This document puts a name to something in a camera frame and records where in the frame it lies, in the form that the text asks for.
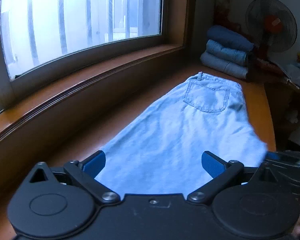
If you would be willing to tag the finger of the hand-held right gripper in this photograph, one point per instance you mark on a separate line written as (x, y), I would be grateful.
(273, 157)

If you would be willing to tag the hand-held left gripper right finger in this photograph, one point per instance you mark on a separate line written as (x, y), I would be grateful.
(211, 165)

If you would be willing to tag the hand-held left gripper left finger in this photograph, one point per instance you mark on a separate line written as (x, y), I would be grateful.
(93, 166)

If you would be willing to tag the light blue jeans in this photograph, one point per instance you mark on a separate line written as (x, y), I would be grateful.
(177, 130)

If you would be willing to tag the wooden window sill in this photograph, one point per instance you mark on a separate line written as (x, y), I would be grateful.
(90, 92)

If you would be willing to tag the medium blue folded jeans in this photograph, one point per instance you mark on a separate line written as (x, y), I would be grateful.
(225, 51)

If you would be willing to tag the electric fan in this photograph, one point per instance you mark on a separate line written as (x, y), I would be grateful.
(272, 22)

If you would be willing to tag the barred window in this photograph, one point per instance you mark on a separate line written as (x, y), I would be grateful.
(77, 17)

